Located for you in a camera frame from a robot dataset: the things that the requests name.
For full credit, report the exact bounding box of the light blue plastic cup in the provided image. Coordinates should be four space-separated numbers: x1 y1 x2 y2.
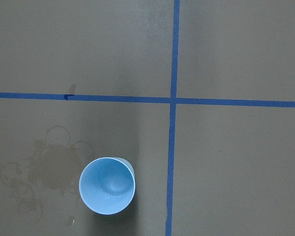
79 157 136 215

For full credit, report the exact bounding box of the brown paper table cover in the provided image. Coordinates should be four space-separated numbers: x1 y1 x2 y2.
0 0 295 236

